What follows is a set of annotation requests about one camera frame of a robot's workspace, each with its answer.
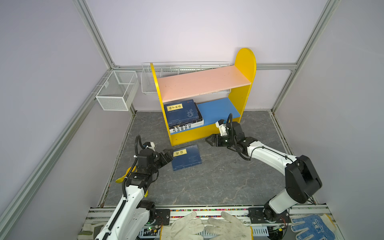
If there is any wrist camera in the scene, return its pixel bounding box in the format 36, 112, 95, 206
143, 142, 155, 151
215, 120, 228, 137

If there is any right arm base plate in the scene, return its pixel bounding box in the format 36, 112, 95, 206
248, 207, 291, 224

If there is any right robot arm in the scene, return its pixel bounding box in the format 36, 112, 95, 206
206, 120, 323, 222

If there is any yellow shelf with pink and blue boards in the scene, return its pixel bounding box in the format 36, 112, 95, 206
151, 48, 257, 146

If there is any yellow banana bunch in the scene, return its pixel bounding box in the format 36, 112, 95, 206
115, 167, 137, 184

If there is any white work glove centre left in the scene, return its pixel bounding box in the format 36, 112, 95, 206
160, 212, 205, 240

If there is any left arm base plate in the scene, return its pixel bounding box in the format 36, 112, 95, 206
145, 209, 171, 226

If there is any white work glove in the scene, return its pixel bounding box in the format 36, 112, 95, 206
160, 212, 205, 240
205, 212, 254, 240

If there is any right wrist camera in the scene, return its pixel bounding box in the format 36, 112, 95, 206
215, 120, 228, 137

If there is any blue dotted knit glove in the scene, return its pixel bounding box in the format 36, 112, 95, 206
291, 214, 336, 240

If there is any navy book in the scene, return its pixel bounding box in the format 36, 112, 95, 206
172, 145, 202, 171
164, 100, 199, 127

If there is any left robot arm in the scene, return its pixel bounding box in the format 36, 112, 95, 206
95, 135, 174, 240

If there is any white work glove centre right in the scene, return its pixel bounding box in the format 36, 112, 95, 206
205, 212, 254, 240

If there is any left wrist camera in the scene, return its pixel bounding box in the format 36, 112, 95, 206
143, 142, 155, 151

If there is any white mesh box basket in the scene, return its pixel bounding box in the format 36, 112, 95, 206
96, 70, 140, 112

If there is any white wire rack basket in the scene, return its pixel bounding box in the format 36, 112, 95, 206
141, 62, 232, 95

